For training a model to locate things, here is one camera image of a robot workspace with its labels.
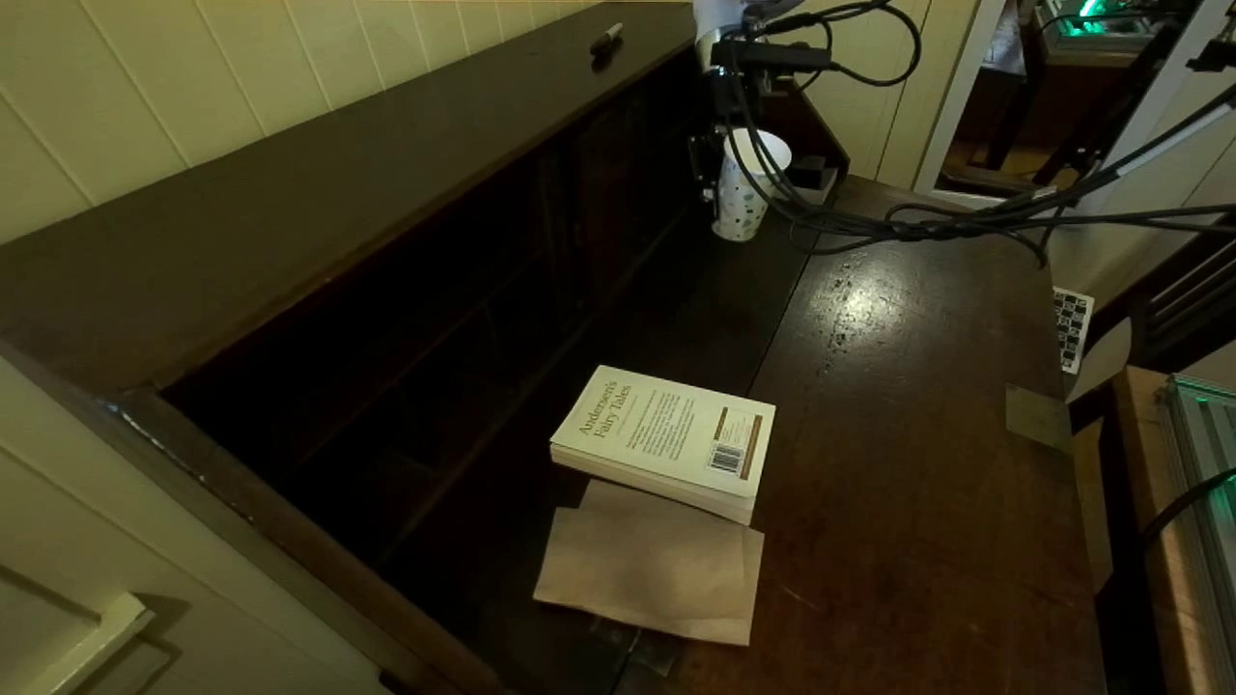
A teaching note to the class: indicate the black marker pen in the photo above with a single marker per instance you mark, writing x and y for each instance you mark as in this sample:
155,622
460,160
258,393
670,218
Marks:
610,43

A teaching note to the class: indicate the dark wooden secretary desk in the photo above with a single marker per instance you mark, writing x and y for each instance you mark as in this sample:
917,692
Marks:
361,332

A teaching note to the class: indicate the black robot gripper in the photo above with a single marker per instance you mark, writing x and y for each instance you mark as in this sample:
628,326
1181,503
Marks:
753,79

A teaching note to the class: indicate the white paperback book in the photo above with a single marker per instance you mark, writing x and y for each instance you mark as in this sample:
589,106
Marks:
670,436

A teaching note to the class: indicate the white dotted paper cup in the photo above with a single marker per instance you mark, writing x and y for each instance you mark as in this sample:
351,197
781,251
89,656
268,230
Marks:
753,160

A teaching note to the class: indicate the small tan sticky note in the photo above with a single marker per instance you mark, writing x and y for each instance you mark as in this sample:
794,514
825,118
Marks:
1038,418

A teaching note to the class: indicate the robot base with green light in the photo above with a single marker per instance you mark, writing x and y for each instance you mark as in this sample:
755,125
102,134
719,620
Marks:
1202,426

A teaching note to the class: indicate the white perforated vent panel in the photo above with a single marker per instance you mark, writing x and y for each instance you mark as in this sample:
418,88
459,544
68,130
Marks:
1073,326

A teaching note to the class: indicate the brown paper envelope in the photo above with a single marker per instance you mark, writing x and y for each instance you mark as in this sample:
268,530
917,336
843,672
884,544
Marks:
657,565

